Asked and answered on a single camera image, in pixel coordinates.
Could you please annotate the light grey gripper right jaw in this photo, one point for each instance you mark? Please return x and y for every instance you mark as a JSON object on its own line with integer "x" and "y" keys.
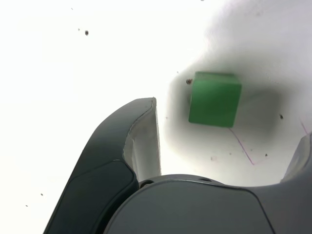
{"x": 195, "y": 209}

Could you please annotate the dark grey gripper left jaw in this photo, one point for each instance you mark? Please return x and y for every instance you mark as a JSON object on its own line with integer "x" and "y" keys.
{"x": 97, "y": 158}

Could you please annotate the green cube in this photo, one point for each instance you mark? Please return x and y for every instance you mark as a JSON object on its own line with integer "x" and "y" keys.
{"x": 214, "y": 102}

